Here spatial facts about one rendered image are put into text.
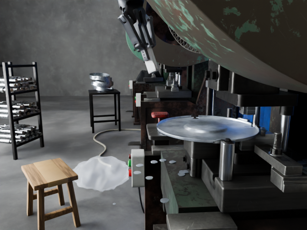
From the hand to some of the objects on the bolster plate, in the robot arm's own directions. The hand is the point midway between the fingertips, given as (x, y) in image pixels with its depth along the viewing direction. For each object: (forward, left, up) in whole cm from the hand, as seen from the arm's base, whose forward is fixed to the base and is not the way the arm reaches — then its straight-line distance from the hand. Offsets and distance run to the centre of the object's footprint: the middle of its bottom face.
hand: (150, 60), depth 76 cm
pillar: (+36, -9, -24) cm, 44 cm away
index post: (+18, -20, -27) cm, 38 cm away
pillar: (+35, +7, -24) cm, 43 cm away
